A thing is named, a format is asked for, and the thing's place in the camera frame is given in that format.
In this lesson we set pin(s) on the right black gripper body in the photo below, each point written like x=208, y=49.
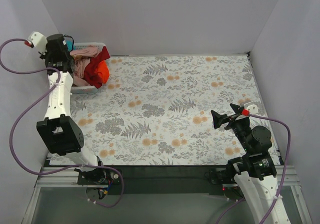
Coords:
x=229, y=119

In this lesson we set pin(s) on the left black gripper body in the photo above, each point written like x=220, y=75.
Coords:
x=69, y=63

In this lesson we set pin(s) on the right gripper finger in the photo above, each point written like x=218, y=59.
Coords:
x=236, y=108
x=219, y=119

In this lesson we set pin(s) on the pink printed t-shirt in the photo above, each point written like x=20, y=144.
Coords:
x=82, y=59

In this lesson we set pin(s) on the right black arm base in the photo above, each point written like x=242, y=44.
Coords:
x=230, y=189

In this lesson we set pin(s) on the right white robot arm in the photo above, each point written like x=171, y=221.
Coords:
x=254, y=172

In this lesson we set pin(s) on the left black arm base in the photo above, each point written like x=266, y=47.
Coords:
x=101, y=178

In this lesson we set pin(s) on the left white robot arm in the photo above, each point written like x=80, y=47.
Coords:
x=59, y=132

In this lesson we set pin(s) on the teal t-shirt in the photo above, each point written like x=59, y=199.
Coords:
x=65, y=44

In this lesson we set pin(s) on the white plastic laundry basket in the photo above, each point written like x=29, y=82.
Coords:
x=86, y=89

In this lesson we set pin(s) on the dark red t-shirt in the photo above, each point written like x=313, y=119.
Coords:
x=90, y=74

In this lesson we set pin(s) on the orange t-shirt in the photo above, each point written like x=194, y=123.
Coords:
x=103, y=72

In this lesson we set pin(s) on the floral table mat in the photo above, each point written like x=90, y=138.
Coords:
x=156, y=110

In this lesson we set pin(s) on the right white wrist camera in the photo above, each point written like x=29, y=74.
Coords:
x=246, y=109

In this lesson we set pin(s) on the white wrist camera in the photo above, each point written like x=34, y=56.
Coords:
x=38, y=41
x=246, y=109

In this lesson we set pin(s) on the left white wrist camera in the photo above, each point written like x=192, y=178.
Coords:
x=38, y=41

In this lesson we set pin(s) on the aluminium frame rail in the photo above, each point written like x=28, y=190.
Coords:
x=69, y=178

